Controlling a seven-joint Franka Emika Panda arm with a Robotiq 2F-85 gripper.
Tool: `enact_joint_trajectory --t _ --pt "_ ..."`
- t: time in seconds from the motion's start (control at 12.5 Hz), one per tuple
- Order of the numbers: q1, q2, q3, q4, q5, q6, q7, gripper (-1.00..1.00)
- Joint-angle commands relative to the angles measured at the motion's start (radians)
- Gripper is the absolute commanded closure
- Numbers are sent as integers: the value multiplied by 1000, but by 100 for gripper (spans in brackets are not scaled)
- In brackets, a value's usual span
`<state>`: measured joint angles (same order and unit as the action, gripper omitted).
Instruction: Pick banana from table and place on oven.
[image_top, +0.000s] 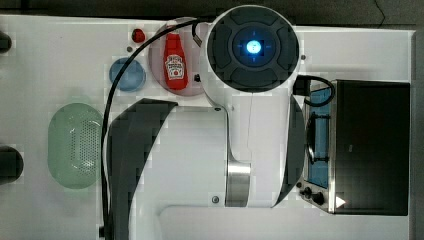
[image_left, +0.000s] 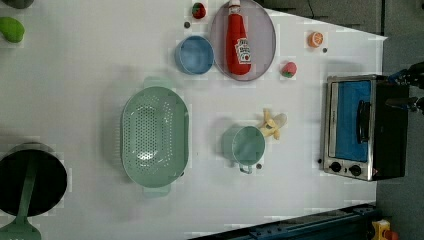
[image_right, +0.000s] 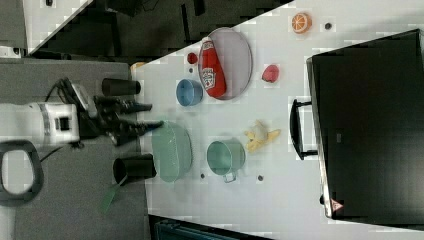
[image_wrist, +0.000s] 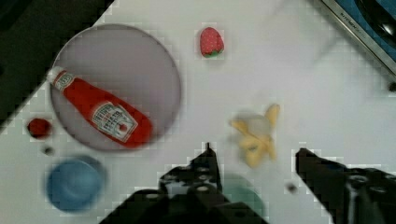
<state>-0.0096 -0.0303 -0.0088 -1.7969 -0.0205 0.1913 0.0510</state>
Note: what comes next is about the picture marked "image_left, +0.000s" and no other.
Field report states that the peeled toy banana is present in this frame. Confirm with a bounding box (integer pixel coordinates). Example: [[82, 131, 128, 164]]
[[259, 109, 287, 140]]

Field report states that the toy strawberry near oven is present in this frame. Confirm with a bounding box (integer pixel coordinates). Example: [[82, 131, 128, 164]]
[[281, 62, 297, 78]]

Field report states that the black silver toaster oven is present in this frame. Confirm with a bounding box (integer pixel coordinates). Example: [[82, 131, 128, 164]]
[[323, 75, 409, 181]]

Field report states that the green mug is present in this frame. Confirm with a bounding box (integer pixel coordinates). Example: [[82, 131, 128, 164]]
[[221, 125, 266, 174]]

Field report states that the green oval colander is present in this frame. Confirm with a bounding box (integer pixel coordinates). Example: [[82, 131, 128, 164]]
[[120, 77, 189, 198]]

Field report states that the blue bowl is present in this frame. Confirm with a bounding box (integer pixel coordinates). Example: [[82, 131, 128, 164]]
[[174, 36, 214, 75]]

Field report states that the red ketchup bottle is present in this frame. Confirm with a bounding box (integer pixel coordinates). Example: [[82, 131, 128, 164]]
[[226, 0, 251, 75]]

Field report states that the grey round plate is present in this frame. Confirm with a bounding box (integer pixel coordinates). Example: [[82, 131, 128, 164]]
[[209, 0, 276, 81]]

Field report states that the toy strawberry at table edge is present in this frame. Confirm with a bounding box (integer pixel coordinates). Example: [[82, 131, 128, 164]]
[[192, 2, 206, 19]]

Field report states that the toy orange slice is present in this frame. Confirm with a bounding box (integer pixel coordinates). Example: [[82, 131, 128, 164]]
[[307, 32, 324, 48]]

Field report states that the black round pot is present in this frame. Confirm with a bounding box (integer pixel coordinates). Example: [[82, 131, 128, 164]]
[[0, 142, 68, 217]]

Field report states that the green toy vegetable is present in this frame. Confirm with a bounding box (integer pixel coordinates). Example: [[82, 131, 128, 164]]
[[0, 17, 25, 43]]

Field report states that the green spatula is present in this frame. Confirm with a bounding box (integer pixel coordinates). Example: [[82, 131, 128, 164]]
[[0, 159, 42, 240]]

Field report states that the dark grey object top corner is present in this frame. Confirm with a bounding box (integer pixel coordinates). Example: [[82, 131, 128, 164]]
[[1, 0, 34, 9]]

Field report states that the blue metal frame rail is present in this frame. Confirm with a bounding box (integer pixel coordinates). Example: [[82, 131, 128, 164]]
[[191, 204, 382, 240]]

